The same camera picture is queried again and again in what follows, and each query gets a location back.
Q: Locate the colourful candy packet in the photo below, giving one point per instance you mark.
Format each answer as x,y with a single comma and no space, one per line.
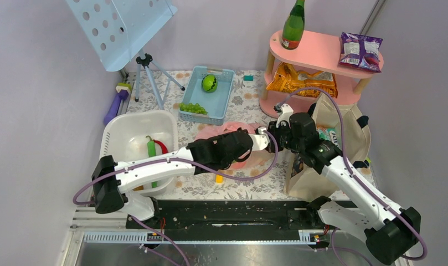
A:
329,134

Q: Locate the white plastic tub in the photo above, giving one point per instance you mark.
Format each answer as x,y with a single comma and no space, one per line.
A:
126,137

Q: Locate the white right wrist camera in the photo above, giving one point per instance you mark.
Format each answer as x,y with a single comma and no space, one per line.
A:
284,112

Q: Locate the floral patterned table mat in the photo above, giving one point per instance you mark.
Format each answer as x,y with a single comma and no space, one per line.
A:
243,107

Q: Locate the green glass bottle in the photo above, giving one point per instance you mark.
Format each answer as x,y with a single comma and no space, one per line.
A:
294,26

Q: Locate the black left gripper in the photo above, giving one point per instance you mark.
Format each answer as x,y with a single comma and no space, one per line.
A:
222,137

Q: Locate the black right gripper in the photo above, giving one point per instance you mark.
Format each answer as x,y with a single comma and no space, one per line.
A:
273,129

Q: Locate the green grapes bunch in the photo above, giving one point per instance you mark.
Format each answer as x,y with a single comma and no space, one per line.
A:
193,108

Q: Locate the yellow small block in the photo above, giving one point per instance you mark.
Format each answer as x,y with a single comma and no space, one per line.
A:
219,179

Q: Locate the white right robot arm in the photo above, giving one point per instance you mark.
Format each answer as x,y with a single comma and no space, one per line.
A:
387,229

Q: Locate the pink plastic grocery bag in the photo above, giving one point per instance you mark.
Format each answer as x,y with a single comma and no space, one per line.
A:
255,158

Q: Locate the teal small block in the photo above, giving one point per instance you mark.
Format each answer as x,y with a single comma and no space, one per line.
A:
248,78

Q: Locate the green cucumber toy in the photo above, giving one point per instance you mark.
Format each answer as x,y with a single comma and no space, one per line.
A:
151,149

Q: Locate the light blue perforated basket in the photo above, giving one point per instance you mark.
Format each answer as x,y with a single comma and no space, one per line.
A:
215,103

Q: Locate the red chili pepper toy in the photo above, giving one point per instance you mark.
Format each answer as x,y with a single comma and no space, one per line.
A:
162,146

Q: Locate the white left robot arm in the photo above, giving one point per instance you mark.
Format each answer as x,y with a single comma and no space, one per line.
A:
114,182

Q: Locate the beige floral canvas tote bag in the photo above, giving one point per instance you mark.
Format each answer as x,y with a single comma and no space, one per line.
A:
305,183

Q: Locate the purple snack packet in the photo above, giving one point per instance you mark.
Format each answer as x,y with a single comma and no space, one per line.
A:
360,52

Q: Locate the purple dumbbell toy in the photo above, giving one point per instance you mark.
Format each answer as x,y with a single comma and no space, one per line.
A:
122,92

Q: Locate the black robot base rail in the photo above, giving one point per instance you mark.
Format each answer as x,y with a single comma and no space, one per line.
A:
235,221

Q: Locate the orange printed snack bag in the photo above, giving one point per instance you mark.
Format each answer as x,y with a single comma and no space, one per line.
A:
287,80

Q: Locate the green toy watermelon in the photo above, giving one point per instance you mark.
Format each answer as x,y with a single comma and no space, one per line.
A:
209,83

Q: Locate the light blue music stand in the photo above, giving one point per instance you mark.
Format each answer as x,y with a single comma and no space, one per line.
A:
118,30

